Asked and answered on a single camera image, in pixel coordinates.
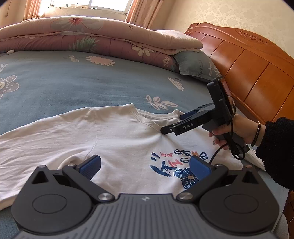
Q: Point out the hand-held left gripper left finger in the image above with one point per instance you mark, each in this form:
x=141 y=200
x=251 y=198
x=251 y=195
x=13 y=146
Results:
x=90 y=165

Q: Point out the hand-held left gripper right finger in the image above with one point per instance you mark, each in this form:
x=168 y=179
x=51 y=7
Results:
x=199 y=166

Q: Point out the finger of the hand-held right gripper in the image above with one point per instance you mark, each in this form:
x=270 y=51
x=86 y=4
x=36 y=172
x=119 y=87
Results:
x=186 y=115
x=167 y=130

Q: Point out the white printed sweatshirt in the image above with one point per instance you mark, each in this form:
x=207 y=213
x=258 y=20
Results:
x=114 y=137

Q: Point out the person's right hand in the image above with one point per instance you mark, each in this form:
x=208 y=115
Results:
x=245 y=129

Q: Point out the wooden headboard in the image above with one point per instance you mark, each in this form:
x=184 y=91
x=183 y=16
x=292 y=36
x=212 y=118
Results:
x=252 y=69

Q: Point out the grey-green flower pillow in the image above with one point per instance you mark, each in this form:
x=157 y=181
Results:
x=195 y=64

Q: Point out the folded pink floral quilt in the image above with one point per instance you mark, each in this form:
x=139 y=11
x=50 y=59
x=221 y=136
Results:
x=91 y=29

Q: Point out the small white object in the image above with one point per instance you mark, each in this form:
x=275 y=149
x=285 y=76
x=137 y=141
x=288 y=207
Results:
x=10 y=52

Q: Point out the window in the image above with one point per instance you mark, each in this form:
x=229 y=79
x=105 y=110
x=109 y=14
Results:
x=103 y=2

